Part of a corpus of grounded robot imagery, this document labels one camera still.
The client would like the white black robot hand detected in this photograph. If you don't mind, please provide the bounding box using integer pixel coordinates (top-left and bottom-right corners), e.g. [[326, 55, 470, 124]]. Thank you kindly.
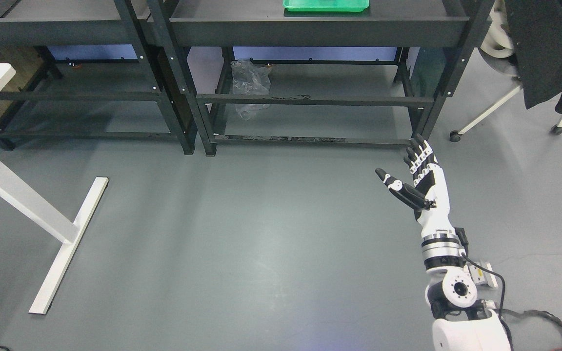
[[375, 134, 455, 237]]

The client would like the black metal shelf right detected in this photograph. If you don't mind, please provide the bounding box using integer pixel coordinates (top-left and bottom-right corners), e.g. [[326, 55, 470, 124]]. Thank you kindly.
[[147, 0, 493, 156]]

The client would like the black metal shelf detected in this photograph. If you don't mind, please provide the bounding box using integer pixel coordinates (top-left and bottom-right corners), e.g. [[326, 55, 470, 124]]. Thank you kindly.
[[0, 0, 197, 154], [147, 0, 493, 156]]

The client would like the green plastic tray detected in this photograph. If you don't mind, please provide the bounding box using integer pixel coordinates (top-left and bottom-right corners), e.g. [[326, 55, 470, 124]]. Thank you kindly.
[[282, 0, 370, 13]]

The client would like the black metal shelf left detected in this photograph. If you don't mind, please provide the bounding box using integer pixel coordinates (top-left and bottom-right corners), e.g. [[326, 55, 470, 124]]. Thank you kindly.
[[0, 0, 197, 154]]

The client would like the chair with black jacket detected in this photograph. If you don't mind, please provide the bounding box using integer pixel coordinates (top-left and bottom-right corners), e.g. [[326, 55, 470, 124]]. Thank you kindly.
[[449, 0, 562, 142]]

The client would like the clear plastic bag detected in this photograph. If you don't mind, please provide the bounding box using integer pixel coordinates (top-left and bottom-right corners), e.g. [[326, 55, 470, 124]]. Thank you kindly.
[[231, 60, 272, 120]]

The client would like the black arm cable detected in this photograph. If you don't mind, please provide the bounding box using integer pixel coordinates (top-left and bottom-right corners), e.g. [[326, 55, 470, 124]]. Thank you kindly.
[[462, 253, 562, 351]]

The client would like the white desk leg frame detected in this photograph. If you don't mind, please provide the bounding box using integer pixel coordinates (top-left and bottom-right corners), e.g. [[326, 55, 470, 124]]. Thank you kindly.
[[0, 63, 109, 315]]

